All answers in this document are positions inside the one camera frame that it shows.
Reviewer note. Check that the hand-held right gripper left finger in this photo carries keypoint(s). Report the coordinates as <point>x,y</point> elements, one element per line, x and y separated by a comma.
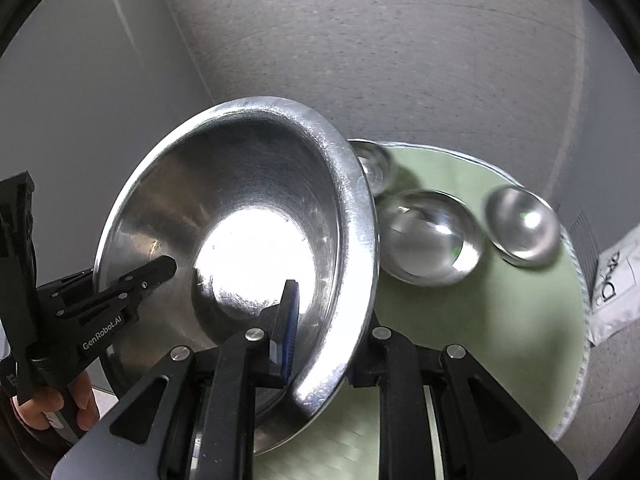
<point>286,332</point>

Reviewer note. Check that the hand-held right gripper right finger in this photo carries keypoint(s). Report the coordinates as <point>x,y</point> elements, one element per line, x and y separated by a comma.
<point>392,365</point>

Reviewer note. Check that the person's left hand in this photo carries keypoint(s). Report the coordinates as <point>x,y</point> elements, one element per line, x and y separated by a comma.
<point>40,407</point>

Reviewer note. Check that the white printed plastic bag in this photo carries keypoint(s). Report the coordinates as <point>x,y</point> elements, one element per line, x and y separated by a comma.
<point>617,290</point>

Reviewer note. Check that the round green tray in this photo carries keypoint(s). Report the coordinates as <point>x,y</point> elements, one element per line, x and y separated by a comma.
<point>480,340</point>

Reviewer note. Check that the small steel bowl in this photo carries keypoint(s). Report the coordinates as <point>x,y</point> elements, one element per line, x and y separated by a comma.
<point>522,225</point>
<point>372,165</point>

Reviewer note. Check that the large steel bowl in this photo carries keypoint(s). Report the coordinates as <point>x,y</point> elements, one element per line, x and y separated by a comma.
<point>250,200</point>

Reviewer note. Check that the dark ribbed grille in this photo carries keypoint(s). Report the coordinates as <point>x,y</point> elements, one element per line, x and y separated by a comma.
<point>585,255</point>

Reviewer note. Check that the medium steel bowl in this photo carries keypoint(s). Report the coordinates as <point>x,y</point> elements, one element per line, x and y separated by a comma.
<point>430,240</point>

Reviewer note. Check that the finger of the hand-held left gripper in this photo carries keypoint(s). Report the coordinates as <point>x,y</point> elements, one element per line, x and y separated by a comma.
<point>142,277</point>

